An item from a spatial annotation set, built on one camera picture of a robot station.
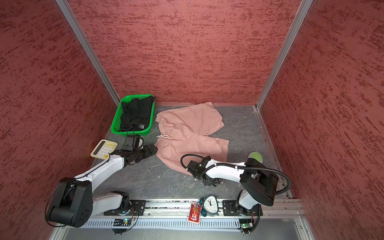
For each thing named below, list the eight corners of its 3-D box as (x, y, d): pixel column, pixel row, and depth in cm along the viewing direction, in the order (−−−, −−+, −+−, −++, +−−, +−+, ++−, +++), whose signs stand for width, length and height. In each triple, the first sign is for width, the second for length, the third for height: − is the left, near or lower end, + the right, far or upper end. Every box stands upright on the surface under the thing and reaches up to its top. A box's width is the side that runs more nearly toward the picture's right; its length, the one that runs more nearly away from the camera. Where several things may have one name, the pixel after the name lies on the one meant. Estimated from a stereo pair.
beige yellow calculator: (91, 156, 94) (89, 154, 92) (103, 140, 102) (101, 138, 100) (107, 160, 93) (106, 159, 91) (118, 143, 100) (117, 142, 98)
